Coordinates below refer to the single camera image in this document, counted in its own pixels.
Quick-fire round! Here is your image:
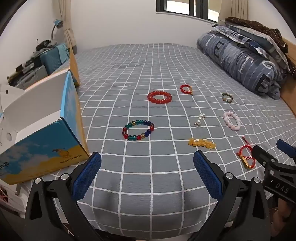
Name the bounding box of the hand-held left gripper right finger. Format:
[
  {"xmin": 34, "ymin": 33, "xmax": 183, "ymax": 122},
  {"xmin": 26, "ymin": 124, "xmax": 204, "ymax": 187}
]
[{"xmin": 190, "ymin": 150, "xmax": 271, "ymax": 241}]

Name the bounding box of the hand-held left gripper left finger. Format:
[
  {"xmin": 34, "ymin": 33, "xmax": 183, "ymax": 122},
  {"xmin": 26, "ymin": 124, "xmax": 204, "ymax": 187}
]
[{"xmin": 24, "ymin": 152, "xmax": 102, "ymax": 241}]

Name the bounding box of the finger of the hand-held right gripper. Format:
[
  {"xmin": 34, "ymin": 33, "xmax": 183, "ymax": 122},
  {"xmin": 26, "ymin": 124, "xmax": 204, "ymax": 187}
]
[
  {"xmin": 277, "ymin": 139, "xmax": 296, "ymax": 163},
  {"xmin": 252, "ymin": 145, "xmax": 278, "ymax": 172}
]

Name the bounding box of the red string bracelet gold tube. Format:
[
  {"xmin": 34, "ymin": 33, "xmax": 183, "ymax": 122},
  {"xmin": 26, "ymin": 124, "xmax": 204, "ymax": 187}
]
[{"xmin": 236, "ymin": 136, "xmax": 256, "ymax": 169}]

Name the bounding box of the yellow bead bracelet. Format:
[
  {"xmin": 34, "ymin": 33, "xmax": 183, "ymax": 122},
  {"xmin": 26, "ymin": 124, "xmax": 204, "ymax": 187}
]
[{"xmin": 188, "ymin": 138, "xmax": 216, "ymax": 150}]

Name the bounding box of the pink bead bracelet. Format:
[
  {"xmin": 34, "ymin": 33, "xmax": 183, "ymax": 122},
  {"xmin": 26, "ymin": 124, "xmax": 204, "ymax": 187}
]
[{"xmin": 223, "ymin": 111, "xmax": 241, "ymax": 131}]

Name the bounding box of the blue and yellow cardboard box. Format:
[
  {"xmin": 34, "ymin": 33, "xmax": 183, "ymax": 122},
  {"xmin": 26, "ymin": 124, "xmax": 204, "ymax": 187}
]
[{"xmin": 0, "ymin": 42, "xmax": 90, "ymax": 186}]

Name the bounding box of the silver pearl bracelet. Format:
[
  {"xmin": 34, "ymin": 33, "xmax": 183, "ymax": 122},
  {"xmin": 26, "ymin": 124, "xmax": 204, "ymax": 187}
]
[{"xmin": 194, "ymin": 113, "xmax": 206, "ymax": 127}]

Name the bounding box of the multicolour glass bead bracelet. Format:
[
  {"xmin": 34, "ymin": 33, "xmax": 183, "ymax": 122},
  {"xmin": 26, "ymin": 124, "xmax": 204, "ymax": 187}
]
[{"xmin": 122, "ymin": 119, "xmax": 155, "ymax": 141}]

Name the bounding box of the person's right hand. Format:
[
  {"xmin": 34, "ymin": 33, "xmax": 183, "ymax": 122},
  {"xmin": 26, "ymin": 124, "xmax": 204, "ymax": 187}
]
[{"xmin": 273, "ymin": 199, "xmax": 296, "ymax": 240}]

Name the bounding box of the wooden headboard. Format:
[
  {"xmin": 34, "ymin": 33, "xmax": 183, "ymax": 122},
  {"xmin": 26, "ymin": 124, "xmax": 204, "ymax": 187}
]
[{"xmin": 277, "ymin": 37, "xmax": 296, "ymax": 112}]

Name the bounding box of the white packaging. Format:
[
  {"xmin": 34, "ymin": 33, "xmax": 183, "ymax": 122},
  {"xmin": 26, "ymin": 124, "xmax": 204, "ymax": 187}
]
[{"xmin": 0, "ymin": 181, "xmax": 26, "ymax": 216}]

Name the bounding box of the folded grey printed duvet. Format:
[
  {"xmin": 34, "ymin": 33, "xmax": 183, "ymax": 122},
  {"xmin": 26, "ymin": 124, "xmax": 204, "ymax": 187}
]
[{"xmin": 196, "ymin": 30, "xmax": 290, "ymax": 100}]

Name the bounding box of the grey suitcase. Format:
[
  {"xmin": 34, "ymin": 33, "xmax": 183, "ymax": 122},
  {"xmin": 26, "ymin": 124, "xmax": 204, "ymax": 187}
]
[{"xmin": 15, "ymin": 65, "xmax": 48, "ymax": 90}]

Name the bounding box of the teal suitcase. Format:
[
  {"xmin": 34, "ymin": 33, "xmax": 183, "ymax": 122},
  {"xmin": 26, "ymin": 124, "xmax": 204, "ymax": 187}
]
[{"xmin": 40, "ymin": 45, "xmax": 70, "ymax": 76}]

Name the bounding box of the brown blanket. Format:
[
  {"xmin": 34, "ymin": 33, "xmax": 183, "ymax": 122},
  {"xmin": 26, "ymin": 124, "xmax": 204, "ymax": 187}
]
[{"xmin": 225, "ymin": 17, "xmax": 289, "ymax": 54}]

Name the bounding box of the stack of black devices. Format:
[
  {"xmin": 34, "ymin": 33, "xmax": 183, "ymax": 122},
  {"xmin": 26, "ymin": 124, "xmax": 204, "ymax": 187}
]
[{"xmin": 7, "ymin": 58, "xmax": 42, "ymax": 81}]

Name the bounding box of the light blue cloth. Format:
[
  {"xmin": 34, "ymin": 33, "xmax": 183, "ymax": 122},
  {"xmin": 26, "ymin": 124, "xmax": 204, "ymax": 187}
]
[{"xmin": 55, "ymin": 44, "xmax": 70, "ymax": 63}]

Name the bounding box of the pile of dark items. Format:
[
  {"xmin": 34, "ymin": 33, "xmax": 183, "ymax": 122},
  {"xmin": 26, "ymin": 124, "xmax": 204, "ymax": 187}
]
[{"xmin": 35, "ymin": 39, "xmax": 58, "ymax": 50}]

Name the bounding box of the beige curtain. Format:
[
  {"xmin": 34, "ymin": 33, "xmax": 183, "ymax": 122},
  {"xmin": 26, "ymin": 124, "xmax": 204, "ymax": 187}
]
[
  {"xmin": 58, "ymin": 0, "xmax": 78, "ymax": 51},
  {"xmin": 218, "ymin": 0, "xmax": 249, "ymax": 24}
]

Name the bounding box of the blue desk lamp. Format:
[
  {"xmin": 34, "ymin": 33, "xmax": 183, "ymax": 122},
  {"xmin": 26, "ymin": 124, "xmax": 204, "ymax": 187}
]
[{"xmin": 51, "ymin": 20, "xmax": 63, "ymax": 44}]

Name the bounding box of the dark framed window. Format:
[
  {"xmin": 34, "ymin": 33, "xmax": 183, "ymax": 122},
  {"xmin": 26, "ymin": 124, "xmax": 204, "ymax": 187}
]
[{"xmin": 155, "ymin": 0, "xmax": 221, "ymax": 22}]

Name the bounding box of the red string bracelet gold bead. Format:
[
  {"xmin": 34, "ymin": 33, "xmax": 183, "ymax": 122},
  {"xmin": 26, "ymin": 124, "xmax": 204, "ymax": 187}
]
[{"xmin": 180, "ymin": 85, "xmax": 194, "ymax": 96}]

